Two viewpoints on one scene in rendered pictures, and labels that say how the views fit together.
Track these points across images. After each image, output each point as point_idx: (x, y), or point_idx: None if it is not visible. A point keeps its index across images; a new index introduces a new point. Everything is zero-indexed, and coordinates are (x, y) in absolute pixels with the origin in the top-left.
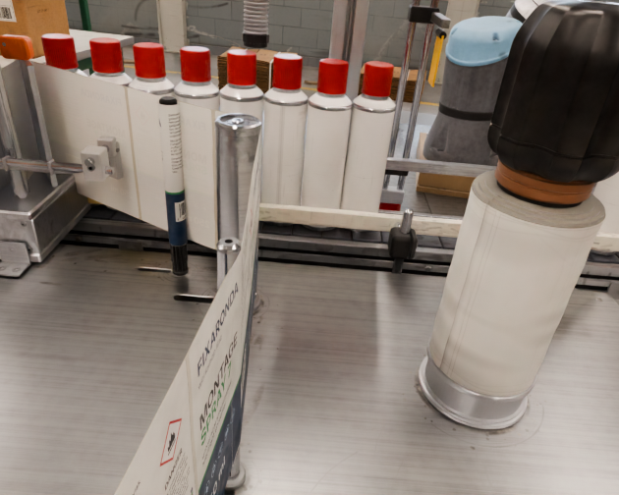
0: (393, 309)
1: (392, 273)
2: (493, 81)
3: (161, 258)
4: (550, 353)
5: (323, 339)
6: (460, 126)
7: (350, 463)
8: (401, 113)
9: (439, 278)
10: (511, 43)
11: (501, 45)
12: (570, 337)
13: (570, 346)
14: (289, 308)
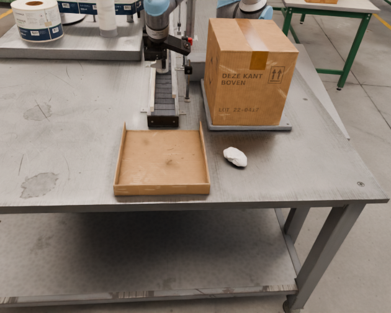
0: (129, 31)
1: (142, 31)
2: (216, 15)
3: (143, 16)
4: (117, 41)
5: (120, 26)
6: None
7: (95, 27)
8: (302, 54)
9: (141, 35)
10: (220, 3)
11: (218, 2)
12: (122, 43)
13: (119, 43)
14: (128, 24)
